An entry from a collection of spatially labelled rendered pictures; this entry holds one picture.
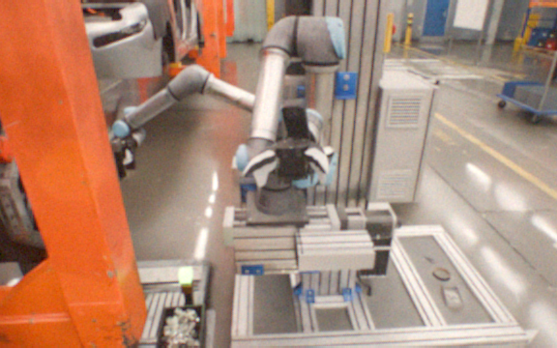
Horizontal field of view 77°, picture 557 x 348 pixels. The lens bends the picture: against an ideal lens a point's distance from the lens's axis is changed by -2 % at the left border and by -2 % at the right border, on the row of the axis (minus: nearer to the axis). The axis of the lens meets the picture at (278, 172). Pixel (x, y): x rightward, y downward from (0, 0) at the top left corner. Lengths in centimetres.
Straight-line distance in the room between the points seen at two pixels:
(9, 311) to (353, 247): 108
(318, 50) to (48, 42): 66
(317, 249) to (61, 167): 81
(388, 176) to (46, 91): 114
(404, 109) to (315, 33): 47
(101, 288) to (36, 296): 20
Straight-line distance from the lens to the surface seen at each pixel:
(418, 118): 140
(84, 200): 98
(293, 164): 72
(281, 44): 108
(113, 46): 399
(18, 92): 93
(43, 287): 123
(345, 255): 127
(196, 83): 173
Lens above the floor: 151
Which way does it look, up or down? 26 degrees down
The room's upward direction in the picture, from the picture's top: straight up
